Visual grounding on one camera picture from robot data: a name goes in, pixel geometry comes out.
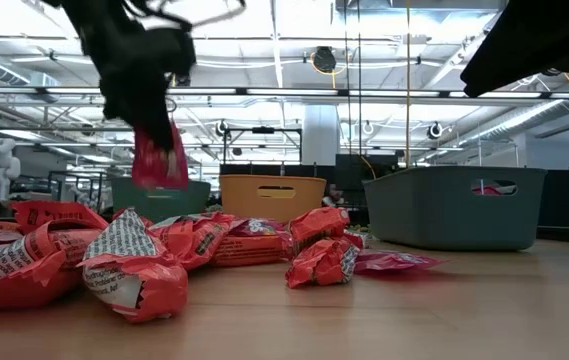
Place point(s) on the large orange candy wrapper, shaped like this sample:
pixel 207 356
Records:
pixel 24 287

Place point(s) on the white building column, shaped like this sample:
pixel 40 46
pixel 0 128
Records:
pixel 321 135

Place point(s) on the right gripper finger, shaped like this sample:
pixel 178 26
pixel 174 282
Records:
pixel 494 67

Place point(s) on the person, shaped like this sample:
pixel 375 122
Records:
pixel 333 194

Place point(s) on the orange candy with dark print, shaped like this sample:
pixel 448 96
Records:
pixel 54 215

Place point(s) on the orange plastic bin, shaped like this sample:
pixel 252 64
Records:
pixel 244 200

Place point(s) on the small green artificial plant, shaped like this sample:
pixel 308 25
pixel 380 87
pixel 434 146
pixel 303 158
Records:
pixel 364 230

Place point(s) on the orange candy bar white label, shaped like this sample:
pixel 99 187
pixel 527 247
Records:
pixel 486 191

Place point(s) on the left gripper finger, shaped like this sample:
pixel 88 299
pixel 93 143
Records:
pixel 154 127

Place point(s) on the orange candy with barcode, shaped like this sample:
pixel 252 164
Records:
pixel 319 265

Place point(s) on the green plastic bin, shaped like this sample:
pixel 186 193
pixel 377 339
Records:
pixel 199 200

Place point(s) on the black metal stand frame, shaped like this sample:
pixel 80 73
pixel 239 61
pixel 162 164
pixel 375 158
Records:
pixel 263 130

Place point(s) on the long ceiling light rail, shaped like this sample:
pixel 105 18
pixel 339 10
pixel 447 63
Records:
pixel 289 92

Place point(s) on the flat red candy packet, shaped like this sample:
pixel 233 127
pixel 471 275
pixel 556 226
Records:
pixel 394 261

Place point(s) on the orange candy with ingredient text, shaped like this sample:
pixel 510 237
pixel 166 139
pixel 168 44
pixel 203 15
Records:
pixel 154 295

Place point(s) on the dark blue plastic bin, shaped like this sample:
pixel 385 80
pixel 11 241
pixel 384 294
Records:
pixel 439 215

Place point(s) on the red candy packet white print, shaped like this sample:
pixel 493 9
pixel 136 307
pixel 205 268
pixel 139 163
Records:
pixel 259 227

